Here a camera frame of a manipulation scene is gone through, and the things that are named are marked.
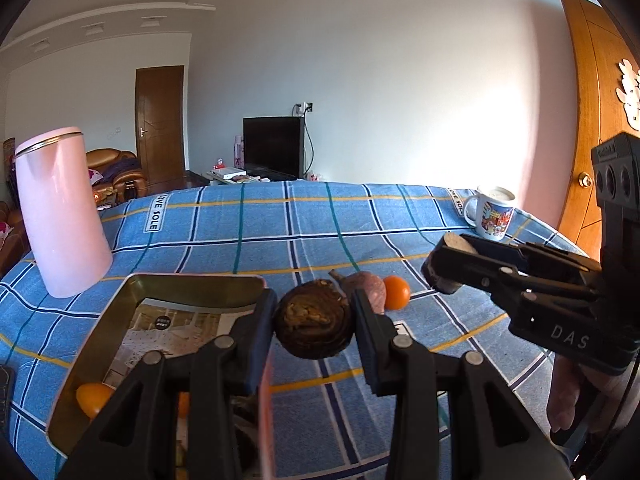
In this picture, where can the white printed mug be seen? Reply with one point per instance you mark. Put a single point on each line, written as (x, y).
(492, 215)

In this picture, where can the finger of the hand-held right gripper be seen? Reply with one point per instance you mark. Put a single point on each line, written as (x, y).
(475, 272)
(550, 265)

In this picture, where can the pink floral pillow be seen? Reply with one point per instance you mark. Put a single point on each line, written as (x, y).
(94, 175)

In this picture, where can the white flat box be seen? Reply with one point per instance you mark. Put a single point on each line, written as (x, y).
(227, 172)

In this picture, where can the brass door knob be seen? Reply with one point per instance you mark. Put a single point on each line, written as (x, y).
(584, 178)

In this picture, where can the printed paper leaflet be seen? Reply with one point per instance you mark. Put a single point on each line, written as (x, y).
(165, 330)

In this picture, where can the pink kettle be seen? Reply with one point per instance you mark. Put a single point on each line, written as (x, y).
(62, 210)

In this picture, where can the white door sticker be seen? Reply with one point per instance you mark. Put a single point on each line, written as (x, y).
(630, 90)

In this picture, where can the golden metal tray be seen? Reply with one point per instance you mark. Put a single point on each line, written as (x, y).
(125, 305)

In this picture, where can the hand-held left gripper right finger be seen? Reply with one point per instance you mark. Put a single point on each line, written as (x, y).
(367, 345)

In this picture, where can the brown leather armchair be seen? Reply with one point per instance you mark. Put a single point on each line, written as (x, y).
(117, 157)

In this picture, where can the black television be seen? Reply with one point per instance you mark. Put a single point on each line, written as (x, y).
(272, 145)

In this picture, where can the purple sweet potato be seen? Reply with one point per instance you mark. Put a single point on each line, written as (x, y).
(370, 290)

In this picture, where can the purple cloth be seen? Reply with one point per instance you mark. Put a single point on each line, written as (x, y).
(122, 167)

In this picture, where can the person's right hand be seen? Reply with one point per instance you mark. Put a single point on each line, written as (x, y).
(565, 400)

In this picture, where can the dark brown door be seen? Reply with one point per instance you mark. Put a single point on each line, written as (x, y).
(160, 125)

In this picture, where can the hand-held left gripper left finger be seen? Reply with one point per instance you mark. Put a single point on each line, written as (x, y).
(257, 330)

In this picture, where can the small orange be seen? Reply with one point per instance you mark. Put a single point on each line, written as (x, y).
(397, 292)

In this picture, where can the brown leather sofa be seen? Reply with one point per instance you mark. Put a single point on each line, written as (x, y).
(10, 240)

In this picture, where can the orange wooden door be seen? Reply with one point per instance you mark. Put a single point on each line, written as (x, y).
(590, 110)

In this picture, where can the dark brown round fruit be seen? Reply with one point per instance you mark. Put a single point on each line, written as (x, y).
(312, 320)

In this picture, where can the pink bottle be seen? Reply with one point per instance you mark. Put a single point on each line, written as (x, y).
(239, 152)

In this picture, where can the blue plaid tablecloth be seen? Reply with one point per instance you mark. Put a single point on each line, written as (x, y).
(300, 230)

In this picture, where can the wall socket with plug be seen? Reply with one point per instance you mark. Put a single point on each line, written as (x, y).
(305, 107)

